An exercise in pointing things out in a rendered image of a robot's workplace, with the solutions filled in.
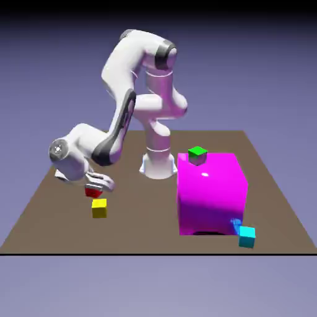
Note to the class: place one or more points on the large magenta box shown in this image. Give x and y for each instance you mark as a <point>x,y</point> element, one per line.
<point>210,195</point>

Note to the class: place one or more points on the small yellow cube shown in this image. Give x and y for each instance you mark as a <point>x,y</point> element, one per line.
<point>99,208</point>

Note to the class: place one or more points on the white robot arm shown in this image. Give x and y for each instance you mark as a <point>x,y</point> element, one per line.
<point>118,74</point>

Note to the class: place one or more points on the small cyan cube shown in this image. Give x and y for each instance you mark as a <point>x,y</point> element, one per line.
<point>247,237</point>

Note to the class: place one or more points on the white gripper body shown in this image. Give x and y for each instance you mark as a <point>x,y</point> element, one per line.
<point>103,180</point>

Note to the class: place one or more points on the small red cube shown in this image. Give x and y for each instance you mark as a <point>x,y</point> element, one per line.
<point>92,192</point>

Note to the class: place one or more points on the small green cube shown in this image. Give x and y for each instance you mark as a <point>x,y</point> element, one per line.
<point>197,154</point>

